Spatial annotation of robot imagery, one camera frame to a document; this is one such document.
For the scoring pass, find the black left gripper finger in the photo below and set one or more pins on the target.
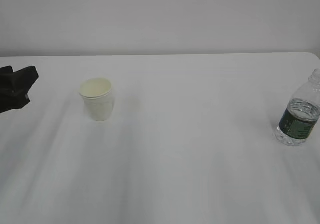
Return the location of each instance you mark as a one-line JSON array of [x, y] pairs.
[[23, 80], [6, 82]]

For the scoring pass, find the clear water bottle green label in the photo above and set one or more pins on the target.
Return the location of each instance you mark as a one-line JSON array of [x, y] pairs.
[[301, 114]]

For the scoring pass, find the white paper cup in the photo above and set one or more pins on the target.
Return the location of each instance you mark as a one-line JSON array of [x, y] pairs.
[[98, 98]]

